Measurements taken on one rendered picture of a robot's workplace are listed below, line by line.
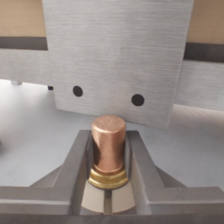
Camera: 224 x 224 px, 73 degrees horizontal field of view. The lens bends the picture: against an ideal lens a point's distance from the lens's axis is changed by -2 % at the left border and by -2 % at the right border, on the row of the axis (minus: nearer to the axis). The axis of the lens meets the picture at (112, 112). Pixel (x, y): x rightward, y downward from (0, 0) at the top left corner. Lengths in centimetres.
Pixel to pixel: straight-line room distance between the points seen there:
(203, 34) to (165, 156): 20
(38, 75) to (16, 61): 4
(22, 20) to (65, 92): 19
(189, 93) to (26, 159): 27
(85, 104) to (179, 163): 20
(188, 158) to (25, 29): 36
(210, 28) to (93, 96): 16
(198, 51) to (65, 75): 16
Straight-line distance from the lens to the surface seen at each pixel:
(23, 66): 28
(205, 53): 23
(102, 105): 15
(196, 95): 19
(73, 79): 16
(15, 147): 35
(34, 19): 31
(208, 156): 34
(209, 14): 23
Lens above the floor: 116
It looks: 27 degrees up
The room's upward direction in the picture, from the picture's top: 179 degrees counter-clockwise
